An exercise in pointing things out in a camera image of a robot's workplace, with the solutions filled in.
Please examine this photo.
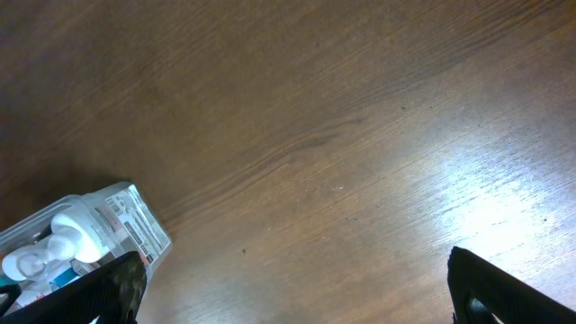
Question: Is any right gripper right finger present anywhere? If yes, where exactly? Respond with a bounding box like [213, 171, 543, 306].
[447, 247, 575, 324]

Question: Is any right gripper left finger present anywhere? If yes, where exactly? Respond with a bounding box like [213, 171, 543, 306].
[1, 251, 148, 324]

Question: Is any orange tube white cap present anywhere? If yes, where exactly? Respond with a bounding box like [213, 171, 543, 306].
[15, 260, 100, 308]

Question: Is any clear plastic container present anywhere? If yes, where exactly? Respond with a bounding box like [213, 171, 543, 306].
[1, 182, 173, 313]

